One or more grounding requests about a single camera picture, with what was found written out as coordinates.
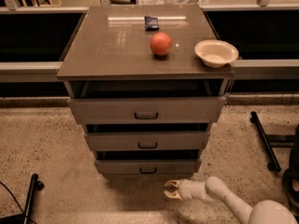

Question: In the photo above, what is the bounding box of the red apple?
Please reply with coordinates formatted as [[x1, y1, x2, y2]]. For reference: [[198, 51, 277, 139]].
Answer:
[[149, 33, 172, 56]]

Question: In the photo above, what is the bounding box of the grey drawer cabinet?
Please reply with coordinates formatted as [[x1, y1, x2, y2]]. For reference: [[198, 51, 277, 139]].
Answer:
[[56, 4, 235, 179]]

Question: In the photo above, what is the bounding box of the grey drawer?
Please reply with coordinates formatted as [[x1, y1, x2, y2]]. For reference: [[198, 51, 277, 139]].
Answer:
[[68, 97, 224, 124], [85, 131, 209, 151], [94, 159, 201, 175]]

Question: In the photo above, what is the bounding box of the grey middle drawer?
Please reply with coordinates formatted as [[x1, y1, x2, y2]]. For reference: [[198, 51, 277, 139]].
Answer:
[[85, 131, 209, 151]]

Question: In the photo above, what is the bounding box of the black cable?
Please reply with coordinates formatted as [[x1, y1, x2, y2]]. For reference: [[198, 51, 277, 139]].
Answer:
[[0, 180, 26, 217]]

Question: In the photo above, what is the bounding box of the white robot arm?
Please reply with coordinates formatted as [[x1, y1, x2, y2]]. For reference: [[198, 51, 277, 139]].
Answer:
[[164, 176, 298, 224]]

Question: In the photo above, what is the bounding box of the black stand leg right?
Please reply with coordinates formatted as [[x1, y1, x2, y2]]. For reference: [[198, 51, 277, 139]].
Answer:
[[249, 110, 295, 174]]

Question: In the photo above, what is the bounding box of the black stand leg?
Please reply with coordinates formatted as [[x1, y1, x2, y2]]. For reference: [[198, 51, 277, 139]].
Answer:
[[0, 174, 44, 224], [249, 110, 295, 174]]

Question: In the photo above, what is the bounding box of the dark blue snack packet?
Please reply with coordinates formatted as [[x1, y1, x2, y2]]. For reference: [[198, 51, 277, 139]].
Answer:
[[144, 16, 159, 31]]

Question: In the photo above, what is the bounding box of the black stand leg left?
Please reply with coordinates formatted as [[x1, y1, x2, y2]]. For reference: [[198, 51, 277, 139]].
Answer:
[[0, 174, 44, 224]]

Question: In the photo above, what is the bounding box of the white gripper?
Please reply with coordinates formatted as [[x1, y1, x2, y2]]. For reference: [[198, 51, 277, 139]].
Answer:
[[164, 179, 206, 201]]

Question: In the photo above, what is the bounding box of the grey top drawer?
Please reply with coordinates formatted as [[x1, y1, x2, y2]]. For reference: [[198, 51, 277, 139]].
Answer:
[[68, 97, 224, 124]]

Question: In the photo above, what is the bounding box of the white bowl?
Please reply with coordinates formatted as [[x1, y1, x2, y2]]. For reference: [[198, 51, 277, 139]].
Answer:
[[194, 40, 238, 68]]

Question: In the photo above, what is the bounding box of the grey bottom drawer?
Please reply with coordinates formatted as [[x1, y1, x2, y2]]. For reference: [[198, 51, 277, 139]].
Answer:
[[94, 159, 201, 175]]

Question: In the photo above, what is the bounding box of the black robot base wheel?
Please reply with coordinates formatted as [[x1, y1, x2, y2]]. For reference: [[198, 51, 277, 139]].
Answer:
[[282, 169, 299, 209]]

